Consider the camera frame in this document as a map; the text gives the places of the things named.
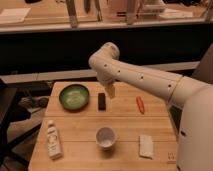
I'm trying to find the green ceramic bowl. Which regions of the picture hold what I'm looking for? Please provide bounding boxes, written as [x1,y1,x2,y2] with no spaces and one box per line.
[59,84,90,111]

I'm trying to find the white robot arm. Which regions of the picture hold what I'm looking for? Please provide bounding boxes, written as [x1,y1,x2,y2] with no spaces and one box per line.
[89,42,213,171]

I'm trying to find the black rectangular block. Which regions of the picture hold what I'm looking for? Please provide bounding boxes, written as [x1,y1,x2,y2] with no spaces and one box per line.
[98,93,106,110]

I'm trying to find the orange carrot toy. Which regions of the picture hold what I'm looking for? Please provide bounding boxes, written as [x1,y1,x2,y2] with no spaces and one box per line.
[136,96,145,114]

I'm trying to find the white paper cup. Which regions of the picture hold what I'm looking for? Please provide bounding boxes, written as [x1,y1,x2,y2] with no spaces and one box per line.
[95,127,117,150]

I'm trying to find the white plastic bottle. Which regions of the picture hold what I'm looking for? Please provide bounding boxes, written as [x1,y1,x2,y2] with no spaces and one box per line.
[46,120,63,160]

